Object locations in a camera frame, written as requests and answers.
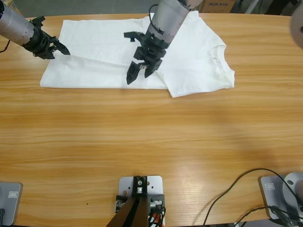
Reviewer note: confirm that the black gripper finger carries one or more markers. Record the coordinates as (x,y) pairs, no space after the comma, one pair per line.
(152,68)
(50,54)
(61,48)
(134,73)

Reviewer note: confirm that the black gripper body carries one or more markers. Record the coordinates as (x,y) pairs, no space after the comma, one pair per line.
(39,42)
(151,50)

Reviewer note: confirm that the white Unitree t-shirt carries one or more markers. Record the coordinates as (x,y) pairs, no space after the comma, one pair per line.
(201,59)

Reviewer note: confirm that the wooden crate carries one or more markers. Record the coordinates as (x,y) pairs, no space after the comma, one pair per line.
(9,10)

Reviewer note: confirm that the white AUX cardboard box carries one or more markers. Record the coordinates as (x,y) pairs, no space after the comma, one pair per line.
(217,7)

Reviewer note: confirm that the grey metal rack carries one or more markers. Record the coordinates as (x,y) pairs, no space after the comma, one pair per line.
(251,6)

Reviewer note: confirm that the white mount plate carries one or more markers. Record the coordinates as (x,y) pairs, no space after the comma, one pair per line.
(124,183)

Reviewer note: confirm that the black corner bracket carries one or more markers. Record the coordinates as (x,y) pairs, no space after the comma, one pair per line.
(119,201)
(156,201)

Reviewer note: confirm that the dark brown camera post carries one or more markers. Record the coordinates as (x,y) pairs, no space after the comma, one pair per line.
(127,212)

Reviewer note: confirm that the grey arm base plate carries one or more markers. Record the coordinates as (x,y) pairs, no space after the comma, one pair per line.
(11,203)
(270,196)

